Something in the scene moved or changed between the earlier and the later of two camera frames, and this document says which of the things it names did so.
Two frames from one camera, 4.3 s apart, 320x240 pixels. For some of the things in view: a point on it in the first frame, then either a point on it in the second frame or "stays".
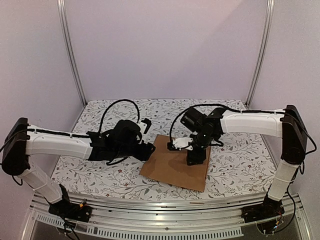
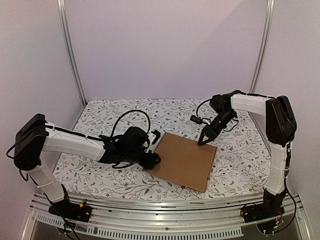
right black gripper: x=194 y=158 to x=211 y=128
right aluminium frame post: x=262 y=51 stays
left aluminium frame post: x=61 y=11 stays
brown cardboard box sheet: x=171 y=166 stays
